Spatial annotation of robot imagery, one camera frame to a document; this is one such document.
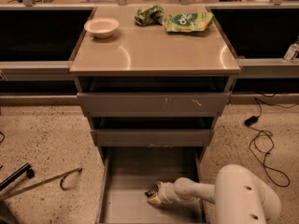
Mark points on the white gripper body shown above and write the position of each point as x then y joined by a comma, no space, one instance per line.
163,193

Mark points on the black rxbar chocolate wrapper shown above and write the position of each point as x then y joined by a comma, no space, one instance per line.
151,192

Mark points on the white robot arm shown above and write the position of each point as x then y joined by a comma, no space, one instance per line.
239,196

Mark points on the bottom grey open drawer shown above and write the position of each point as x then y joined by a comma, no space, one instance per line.
131,171

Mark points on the middle grey drawer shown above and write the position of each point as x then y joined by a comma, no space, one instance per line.
152,138

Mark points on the top grey drawer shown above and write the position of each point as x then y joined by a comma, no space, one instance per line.
143,104

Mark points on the grey drawer cabinet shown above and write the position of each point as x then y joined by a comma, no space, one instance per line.
149,59

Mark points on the grey metal bent rod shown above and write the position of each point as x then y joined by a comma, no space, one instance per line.
61,178

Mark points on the black chair leg with caster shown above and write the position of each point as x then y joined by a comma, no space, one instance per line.
25,169

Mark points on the green chip bag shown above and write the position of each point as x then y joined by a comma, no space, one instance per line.
188,22

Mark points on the white bowl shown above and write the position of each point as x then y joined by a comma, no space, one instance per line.
101,27

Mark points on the crumpled green snack bag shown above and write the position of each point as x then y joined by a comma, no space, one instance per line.
151,15

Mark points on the clear plastic bottle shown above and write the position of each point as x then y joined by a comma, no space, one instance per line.
292,51

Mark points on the black power adapter with cable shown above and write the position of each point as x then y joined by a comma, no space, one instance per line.
262,144

